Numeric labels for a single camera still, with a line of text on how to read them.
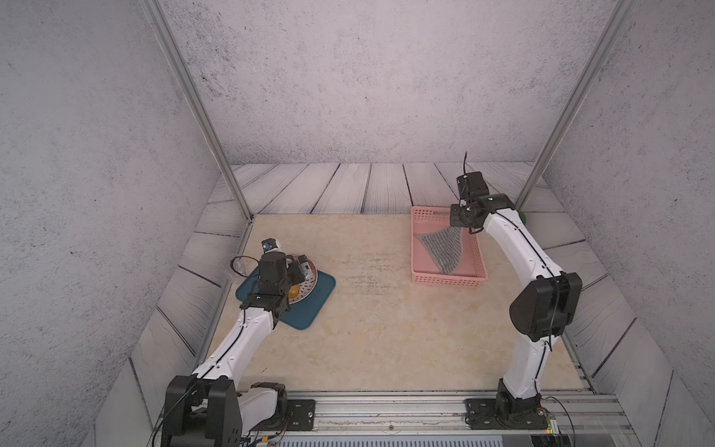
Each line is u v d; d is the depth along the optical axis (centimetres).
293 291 94
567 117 90
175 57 77
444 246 111
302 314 91
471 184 68
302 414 73
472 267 103
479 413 73
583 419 73
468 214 65
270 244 74
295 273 77
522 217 114
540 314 50
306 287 98
